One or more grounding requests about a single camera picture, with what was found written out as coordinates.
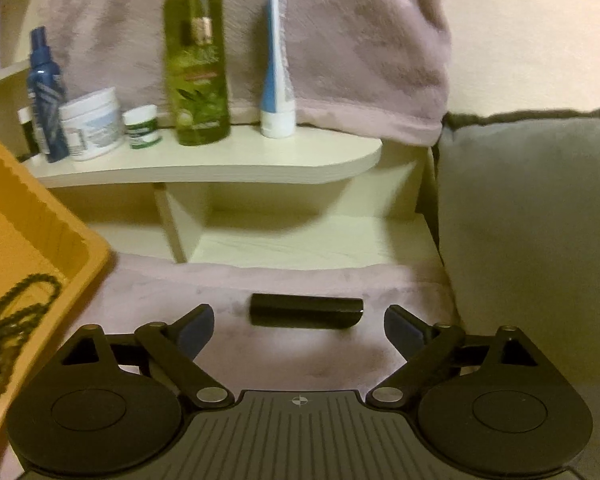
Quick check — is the black rectangular case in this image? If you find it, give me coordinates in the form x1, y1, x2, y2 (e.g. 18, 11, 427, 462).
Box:
249, 292, 364, 330

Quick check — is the green olive spray bottle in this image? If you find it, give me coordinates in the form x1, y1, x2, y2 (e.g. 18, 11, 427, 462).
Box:
162, 0, 230, 146

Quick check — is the cream corner shelf unit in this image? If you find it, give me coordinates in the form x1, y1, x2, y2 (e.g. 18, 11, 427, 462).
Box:
0, 0, 441, 271

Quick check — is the blue white tube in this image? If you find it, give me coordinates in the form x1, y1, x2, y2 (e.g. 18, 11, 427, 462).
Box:
260, 0, 296, 139

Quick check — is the blue spray bottle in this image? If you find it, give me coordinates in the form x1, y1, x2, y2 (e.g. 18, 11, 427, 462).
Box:
27, 26, 69, 164

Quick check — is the grey cushion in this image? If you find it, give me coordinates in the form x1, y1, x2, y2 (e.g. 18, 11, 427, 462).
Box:
437, 110, 600, 384

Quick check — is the pink hanging towel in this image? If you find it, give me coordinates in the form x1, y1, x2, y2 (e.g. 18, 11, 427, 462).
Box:
40, 0, 451, 146

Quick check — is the orange plastic basket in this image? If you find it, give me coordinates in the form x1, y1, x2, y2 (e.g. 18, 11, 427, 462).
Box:
0, 142, 111, 433

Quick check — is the black white lip balm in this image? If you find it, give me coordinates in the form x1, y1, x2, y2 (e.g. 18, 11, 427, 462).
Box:
17, 107, 40, 160

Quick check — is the small green white jar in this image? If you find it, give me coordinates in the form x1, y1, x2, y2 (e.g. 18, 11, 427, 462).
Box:
122, 104, 162, 150

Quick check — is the white cream jar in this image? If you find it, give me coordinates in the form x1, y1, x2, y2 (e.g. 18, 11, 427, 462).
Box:
59, 87, 124, 162

